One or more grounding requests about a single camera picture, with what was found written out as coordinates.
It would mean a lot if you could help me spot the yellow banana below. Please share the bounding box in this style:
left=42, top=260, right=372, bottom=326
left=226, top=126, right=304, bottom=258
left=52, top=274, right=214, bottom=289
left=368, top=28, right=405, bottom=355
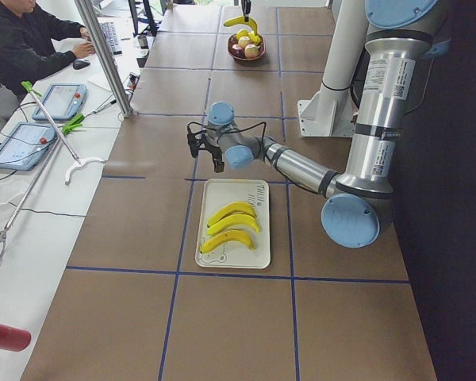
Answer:
left=207, top=201, right=257, bottom=227

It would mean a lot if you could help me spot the blue teach pendant far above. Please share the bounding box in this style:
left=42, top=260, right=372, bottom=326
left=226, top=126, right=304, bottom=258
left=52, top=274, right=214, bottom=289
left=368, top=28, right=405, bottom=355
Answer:
left=41, top=83, right=87, bottom=121

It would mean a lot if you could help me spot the black keyboard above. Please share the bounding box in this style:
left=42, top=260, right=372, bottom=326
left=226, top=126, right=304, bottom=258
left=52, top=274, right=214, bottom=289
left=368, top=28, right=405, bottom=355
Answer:
left=99, top=21, right=122, bottom=56

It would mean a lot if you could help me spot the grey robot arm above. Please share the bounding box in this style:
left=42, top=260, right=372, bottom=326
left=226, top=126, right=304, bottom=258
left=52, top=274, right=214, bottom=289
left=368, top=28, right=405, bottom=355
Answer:
left=187, top=1, right=451, bottom=248

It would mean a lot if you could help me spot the red cylinder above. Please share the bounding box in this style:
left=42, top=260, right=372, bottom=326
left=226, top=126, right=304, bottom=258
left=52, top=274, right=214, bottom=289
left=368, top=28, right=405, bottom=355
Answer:
left=0, top=324, right=31, bottom=352

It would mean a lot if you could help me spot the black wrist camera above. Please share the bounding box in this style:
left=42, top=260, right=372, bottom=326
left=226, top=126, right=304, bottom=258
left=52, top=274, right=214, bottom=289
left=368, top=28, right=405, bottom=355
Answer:
left=186, top=127, right=205, bottom=158

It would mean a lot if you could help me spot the blue teach pendant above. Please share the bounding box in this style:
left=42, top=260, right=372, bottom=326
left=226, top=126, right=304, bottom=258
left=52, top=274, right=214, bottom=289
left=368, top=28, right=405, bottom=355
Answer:
left=0, top=122, right=57, bottom=171
left=41, top=83, right=87, bottom=121

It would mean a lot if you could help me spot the aluminium frame post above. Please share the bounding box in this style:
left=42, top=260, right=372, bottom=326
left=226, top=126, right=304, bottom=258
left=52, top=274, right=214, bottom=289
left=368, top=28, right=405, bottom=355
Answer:
left=75, top=0, right=133, bottom=118

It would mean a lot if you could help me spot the black computer mouse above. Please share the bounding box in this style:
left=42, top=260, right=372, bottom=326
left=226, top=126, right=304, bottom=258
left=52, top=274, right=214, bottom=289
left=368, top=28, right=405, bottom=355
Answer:
left=72, top=59, right=90, bottom=71

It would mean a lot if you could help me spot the pale green apple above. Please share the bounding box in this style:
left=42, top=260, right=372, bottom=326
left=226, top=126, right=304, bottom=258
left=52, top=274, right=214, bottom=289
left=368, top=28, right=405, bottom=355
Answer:
left=238, top=36, right=252, bottom=48

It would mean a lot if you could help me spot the white bear serving tray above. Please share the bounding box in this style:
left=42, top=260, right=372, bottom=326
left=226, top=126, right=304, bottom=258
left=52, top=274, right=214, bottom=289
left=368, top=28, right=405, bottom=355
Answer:
left=195, top=179, right=271, bottom=269

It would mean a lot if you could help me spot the yellow banana basket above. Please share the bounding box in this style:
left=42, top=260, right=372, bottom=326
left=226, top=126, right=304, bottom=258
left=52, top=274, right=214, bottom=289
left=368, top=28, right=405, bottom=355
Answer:
left=223, top=16, right=258, bottom=34

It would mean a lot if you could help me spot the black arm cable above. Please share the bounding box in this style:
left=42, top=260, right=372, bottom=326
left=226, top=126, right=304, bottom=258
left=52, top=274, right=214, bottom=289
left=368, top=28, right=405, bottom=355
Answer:
left=186, top=121, right=338, bottom=191

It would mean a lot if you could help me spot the brown wicker basket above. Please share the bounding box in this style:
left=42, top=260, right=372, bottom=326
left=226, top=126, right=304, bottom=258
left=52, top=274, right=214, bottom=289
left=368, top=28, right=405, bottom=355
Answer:
left=228, top=34, right=266, bottom=62

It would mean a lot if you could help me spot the yellow banana basket edge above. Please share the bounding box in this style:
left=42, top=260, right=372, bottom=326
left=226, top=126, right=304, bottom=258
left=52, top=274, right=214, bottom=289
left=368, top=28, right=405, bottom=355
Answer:
left=248, top=31, right=262, bottom=45

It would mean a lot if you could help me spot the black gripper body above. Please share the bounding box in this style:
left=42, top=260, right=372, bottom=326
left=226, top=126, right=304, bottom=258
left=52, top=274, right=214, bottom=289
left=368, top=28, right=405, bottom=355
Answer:
left=201, top=129, right=223, bottom=159

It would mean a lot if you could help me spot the person in black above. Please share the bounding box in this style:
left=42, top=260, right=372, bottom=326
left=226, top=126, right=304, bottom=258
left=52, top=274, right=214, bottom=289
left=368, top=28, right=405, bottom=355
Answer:
left=0, top=1, right=95, bottom=98

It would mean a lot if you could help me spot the dark purple plum fruit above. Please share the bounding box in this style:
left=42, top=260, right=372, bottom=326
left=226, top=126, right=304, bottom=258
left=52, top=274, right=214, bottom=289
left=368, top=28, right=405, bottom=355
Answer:
left=232, top=44, right=244, bottom=58

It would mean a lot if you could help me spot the yellow banana moved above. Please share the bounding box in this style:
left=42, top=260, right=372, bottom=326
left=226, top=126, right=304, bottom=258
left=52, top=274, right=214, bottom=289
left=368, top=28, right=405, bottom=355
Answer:
left=200, top=229, right=255, bottom=254
left=206, top=214, right=261, bottom=236

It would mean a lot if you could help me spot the long metal reacher grabber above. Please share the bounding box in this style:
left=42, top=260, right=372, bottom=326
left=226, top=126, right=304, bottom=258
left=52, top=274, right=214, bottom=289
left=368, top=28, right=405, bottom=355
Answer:
left=0, top=81, right=105, bottom=266

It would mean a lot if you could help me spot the blue teach pendant near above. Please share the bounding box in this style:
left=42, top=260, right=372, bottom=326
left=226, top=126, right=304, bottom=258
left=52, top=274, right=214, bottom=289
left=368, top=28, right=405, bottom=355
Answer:
left=0, top=122, right=57, bottom=171

